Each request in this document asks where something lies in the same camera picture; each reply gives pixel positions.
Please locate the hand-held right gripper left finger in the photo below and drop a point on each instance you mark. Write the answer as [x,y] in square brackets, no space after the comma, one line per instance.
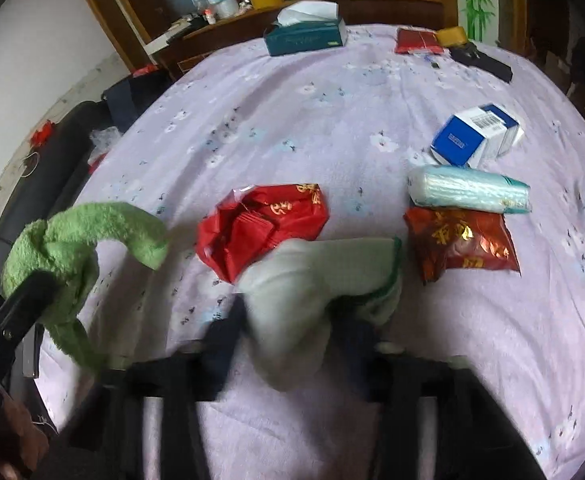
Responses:
[222,355]

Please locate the person's left hand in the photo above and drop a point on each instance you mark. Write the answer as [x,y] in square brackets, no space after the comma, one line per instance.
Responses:
[22,435]

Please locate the black sofa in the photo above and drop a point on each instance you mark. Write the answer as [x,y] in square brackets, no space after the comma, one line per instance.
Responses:
[32,180]

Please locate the crinkled red foil packet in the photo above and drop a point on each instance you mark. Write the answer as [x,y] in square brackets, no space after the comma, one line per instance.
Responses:
[257,225]

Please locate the wooden glass display cabinet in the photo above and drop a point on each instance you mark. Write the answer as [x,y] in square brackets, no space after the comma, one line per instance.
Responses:
[372,10]

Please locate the black leather pouch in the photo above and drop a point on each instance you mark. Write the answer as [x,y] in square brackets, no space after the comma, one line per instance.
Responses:
[482,62]

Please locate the green fluffy towel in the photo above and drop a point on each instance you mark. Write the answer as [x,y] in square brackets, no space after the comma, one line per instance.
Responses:
[72,240]

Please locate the teal tissue box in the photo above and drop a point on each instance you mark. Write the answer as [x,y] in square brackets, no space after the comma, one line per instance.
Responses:
[305,35]

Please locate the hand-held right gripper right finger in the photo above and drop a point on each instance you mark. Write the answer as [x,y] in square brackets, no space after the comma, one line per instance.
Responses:
[357,360]

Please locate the floral lilac tablecloth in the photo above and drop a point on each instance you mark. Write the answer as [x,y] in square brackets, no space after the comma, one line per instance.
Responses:
[322,125]

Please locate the navy blue bag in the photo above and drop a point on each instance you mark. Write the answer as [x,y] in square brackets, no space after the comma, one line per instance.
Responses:
[132,100]

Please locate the white round container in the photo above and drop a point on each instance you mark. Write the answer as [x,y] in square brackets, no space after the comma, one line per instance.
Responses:
[225,5]

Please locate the red packet gold print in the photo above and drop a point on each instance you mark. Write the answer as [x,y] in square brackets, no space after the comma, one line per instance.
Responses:
[462,245]

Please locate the tan tape roll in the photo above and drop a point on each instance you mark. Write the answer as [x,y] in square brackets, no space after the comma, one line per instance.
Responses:
[451,36]

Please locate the flat red envelope packet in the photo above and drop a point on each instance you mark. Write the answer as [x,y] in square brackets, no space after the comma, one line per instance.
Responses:
[417,41]

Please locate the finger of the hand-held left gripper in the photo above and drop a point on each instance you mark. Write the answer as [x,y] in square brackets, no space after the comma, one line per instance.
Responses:
[22,305]

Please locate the light blue tissue pack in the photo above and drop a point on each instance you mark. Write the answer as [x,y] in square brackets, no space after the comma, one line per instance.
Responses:
[467,192]

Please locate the wide yellow tape roll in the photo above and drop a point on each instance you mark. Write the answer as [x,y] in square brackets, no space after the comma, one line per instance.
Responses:
[266,0]

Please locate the clear plastic bag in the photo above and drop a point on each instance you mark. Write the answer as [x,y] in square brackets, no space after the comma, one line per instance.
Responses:
[105,139]

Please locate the white cloth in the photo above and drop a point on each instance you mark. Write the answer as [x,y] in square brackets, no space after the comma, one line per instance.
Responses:
[312,285]

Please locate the blue white carton box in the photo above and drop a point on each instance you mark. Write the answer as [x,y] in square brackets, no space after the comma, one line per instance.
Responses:
[465,135]

